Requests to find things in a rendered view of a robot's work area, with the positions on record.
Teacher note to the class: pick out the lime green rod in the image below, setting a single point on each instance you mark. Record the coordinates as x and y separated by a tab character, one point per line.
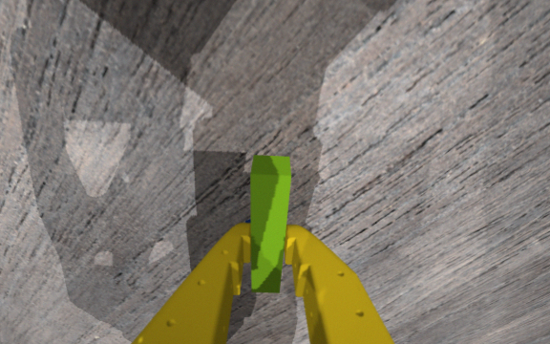
270	180

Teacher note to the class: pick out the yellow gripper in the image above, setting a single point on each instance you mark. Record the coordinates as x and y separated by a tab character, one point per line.
338	308

